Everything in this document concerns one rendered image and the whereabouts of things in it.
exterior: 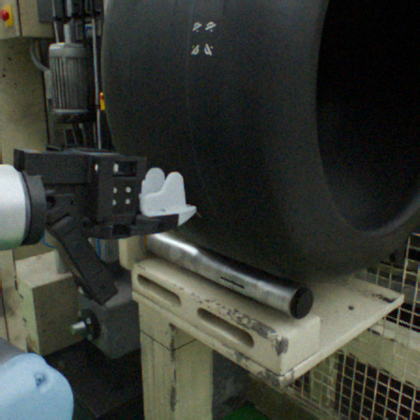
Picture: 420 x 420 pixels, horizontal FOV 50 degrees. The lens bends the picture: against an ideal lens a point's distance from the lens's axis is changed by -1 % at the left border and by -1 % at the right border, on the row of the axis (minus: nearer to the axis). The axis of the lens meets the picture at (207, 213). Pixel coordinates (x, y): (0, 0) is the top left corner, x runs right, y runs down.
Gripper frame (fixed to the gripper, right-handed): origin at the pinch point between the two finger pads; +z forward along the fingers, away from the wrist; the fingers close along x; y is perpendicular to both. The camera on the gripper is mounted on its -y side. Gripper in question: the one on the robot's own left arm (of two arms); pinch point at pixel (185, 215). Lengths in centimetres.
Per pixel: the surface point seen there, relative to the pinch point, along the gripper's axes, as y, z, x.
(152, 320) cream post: -33, 23, 35
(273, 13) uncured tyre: 21.4, -1.4, -11.4
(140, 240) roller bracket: -11.1, 11.6, 25.5
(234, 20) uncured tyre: 20.5, -3.7, -8.9
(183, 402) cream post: -53, 29, 28
